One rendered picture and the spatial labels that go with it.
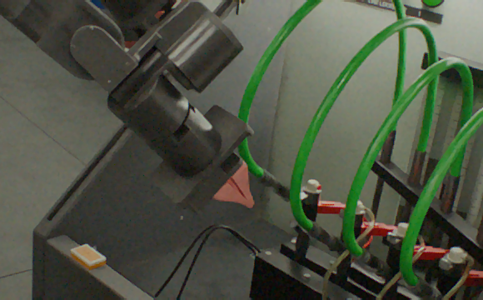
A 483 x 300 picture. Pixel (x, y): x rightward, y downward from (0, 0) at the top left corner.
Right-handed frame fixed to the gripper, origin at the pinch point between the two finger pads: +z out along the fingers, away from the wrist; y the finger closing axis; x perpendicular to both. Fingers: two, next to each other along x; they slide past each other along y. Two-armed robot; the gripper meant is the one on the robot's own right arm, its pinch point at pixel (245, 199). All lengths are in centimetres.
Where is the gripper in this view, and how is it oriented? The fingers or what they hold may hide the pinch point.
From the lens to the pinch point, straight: 78.2
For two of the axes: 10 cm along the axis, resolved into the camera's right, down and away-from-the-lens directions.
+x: -5.4, -3.7, 7.6
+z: 5.3, 5.6, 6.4
